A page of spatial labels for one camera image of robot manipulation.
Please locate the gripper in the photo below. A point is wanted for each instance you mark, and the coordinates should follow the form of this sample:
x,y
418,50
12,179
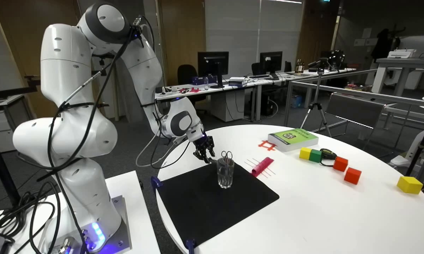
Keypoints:
x,y
204,142

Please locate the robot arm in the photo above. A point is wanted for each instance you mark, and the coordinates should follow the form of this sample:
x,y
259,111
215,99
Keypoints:
x,y
74,134

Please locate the glass cup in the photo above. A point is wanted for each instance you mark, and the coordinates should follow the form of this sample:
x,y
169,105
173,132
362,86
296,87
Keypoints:
x,y
225,176

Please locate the grey scissors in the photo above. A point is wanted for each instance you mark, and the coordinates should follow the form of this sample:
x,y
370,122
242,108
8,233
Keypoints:
x,y
226,157

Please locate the black mat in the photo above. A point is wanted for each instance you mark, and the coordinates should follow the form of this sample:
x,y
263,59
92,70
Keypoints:
x,y
212,204

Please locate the blue clamp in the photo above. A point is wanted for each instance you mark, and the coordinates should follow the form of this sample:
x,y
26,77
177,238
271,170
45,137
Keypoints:
x,y
156,183
190,246

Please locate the pink roll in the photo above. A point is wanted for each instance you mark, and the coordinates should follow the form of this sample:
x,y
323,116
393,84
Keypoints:
x,y
263,166

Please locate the row of white desks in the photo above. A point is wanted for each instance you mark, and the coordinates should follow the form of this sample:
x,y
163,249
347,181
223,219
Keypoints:
x,y
233,95

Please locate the stack of books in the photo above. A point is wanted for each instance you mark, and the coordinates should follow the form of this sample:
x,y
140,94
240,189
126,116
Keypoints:
x,y
237,82

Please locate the office chair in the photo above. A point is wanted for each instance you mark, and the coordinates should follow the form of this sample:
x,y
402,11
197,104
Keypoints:
x,y
186,74

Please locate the green book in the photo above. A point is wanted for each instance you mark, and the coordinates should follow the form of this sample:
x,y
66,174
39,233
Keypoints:
x,y
292,138

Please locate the monitor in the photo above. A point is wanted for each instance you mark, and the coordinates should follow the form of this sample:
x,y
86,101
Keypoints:
x,y
213,63
270,62

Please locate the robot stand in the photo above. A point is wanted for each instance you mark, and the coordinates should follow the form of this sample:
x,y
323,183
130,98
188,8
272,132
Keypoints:
x,y
134,211

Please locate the small yellow block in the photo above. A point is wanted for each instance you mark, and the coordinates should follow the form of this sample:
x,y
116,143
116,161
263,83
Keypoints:
x,y
305,153

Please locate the green block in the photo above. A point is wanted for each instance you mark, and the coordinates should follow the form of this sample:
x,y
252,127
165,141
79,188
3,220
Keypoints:
x,y
315,156

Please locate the black tape measure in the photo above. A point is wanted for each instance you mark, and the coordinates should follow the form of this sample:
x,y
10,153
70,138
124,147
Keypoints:
x,y
327,153

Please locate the row of bottles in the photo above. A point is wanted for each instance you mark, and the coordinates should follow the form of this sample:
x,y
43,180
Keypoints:
x,y
300,66

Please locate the orange block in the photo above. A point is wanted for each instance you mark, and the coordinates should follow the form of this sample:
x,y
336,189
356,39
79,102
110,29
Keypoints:
x,y
340,164
352,175

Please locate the grey chair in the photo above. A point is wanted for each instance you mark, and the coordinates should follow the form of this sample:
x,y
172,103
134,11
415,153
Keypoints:
x,y
354,109

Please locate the grey drawer cabinet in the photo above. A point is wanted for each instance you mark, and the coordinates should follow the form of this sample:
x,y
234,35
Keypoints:
x,y
4,120

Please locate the large yellow block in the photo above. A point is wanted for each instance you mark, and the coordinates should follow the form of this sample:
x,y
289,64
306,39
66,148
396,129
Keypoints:
x,y
409,185

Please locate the coat rack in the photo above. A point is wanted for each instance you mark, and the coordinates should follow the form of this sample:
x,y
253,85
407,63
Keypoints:
x,y
384,44

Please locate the tall grey table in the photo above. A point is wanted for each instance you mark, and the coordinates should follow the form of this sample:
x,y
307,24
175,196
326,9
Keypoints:
x,y
405,67

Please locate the white printer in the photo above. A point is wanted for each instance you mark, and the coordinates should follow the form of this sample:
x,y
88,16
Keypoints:
x,y
401,53

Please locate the red frame piece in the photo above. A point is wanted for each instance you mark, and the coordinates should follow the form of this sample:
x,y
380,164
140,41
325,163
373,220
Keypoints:
x,y
267,145

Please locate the camera on tripod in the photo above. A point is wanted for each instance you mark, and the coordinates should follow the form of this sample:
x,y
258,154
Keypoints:
x,y
316,102

